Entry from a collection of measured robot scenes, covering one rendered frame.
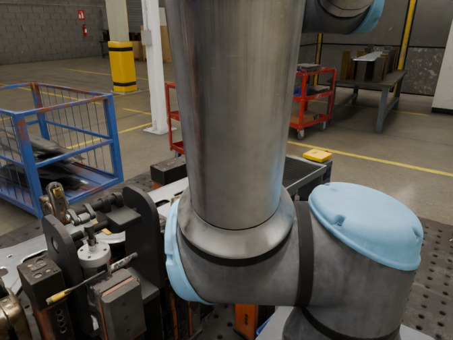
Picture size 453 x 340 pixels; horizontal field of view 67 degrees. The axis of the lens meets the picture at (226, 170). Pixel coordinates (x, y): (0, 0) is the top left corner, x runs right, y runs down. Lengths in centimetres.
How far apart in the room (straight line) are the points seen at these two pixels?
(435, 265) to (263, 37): 134
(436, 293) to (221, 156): 117
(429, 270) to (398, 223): 107
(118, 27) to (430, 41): 618
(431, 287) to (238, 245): 111
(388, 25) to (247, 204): 780
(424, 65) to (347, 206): 760
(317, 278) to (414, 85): 769
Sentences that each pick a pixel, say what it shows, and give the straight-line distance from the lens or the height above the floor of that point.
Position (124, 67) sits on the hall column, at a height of 59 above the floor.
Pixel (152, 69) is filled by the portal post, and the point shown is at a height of 89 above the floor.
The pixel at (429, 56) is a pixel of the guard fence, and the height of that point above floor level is 89.
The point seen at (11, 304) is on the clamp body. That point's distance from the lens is 71.
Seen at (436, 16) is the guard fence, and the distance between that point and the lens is 790.
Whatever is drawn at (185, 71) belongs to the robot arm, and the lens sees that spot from 22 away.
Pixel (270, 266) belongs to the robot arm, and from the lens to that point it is 35.
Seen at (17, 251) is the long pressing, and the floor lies 100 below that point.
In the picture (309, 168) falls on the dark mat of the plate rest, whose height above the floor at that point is 116.
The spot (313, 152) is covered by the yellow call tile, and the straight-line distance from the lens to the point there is 101.
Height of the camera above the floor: 150
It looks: 23 degrees down
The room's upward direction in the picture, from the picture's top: straight up
